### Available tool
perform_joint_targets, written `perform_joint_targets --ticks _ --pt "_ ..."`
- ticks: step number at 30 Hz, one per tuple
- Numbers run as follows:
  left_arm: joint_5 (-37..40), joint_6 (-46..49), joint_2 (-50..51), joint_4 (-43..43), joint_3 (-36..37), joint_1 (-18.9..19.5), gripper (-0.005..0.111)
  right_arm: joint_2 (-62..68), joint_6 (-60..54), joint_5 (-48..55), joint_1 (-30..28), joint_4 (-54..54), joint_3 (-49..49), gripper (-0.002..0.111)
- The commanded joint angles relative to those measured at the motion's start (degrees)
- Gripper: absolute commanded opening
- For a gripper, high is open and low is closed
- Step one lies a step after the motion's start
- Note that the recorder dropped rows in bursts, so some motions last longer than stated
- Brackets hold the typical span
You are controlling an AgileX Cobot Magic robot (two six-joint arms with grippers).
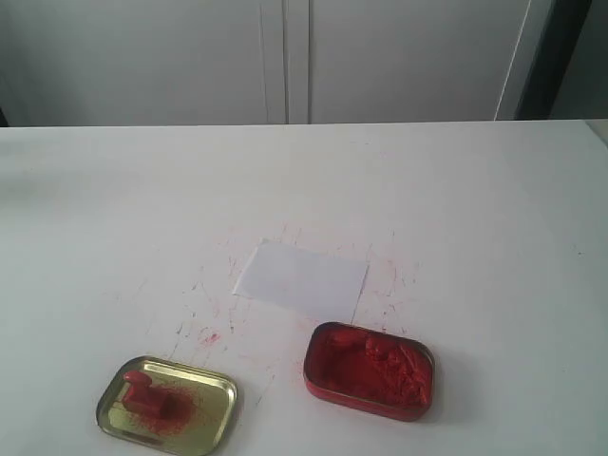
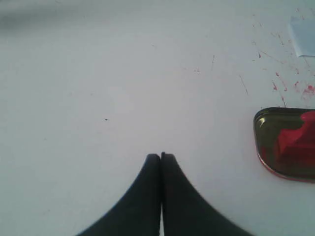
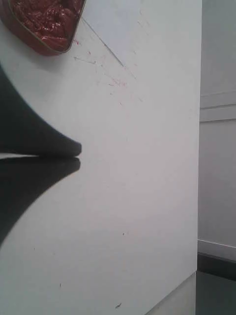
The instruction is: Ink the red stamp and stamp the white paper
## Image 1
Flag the red ink paste tin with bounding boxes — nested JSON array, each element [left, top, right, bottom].
[[303, 322, 435, 422]]

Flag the white paper sheet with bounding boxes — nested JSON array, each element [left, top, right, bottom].
[[233, 239, 368, 322]]

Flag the dark door frame post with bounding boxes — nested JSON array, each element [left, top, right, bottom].
[[515, 0, 593, 121]]

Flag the red rubber stamp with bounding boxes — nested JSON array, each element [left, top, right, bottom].
[[122, 370, 171, 419]]

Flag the white cabinet doors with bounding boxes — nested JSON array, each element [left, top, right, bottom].
[[1, 1, 529, 126]]

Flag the gold tin lid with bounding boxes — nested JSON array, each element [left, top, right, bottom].
[[96, 356, 238, 455]]

